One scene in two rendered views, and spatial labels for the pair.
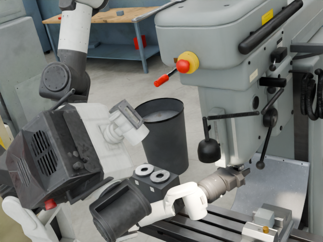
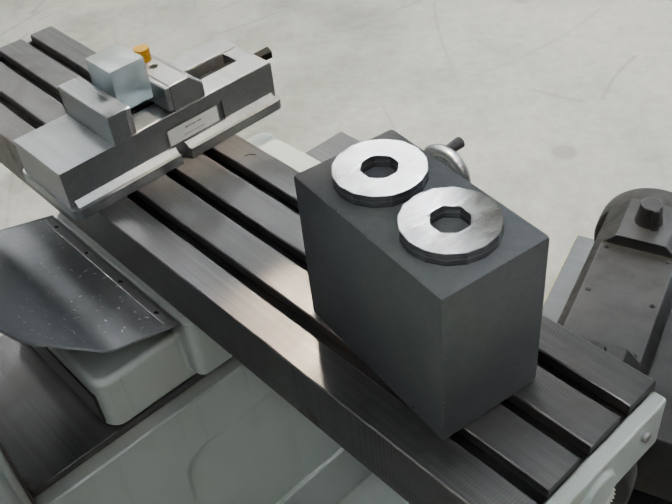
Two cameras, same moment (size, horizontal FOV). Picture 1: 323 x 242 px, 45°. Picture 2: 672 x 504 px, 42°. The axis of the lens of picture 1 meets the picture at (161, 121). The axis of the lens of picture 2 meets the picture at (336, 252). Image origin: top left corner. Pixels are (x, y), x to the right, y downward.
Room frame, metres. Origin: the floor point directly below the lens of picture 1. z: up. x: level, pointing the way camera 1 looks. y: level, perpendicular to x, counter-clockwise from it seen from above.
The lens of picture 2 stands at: (2.10, 0.14, 1.58)
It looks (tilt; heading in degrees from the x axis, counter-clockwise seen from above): 41 degrees down; 192
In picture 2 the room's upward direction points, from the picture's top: 7 degrees counter-clockwise
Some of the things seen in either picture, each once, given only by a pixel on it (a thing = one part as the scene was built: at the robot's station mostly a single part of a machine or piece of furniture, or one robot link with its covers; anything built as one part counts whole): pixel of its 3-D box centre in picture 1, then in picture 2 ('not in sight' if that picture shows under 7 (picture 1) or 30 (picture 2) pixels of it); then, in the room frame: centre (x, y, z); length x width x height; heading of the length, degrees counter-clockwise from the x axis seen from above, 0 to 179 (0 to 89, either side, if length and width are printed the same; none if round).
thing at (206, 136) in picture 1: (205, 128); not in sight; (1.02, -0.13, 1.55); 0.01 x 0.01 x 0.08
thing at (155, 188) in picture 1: (155, 189); (416, 273); (1.49, 0.09, 1.01); 0.22 x 0.12 x 0.20; 42
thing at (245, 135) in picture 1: (233, 115); not in sight; (1.21, -0.25, 1.47); 0.21 x 0.19 x 0.32; 51
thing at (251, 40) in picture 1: (273, 23); not in sight; (1.14, -0.39, 1.79); 0.45 x 0.04 x 0.04; 141
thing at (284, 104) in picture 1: (255, 93); not in sight; (1.35, -0.38, 1.47); 0.24 x 0.19 x 0.26; 51
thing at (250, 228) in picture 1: (259, 234); (158, 77); (1.10, -0.28, 1.00); 0.12 x 0.06 x 0.04; 51
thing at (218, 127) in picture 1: (219, 138); not in sight; (1.12, -0.18, 1.45); 0.04 x 0.04 x 0.21; 51
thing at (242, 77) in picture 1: (233, 55); not in sight; (1.24, -0.28, 1.68); 0.34 x 0.24 x 0.10; 141
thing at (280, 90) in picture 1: (272, 100); not in sight; (1.05, -0.34, 1.58); 0.17 x 0.01 x 0.01; 141
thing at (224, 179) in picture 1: (221, 182); not in sight; (1.16, -0.17, 1.23); 0.13 x 0.12 x 0.10; 32
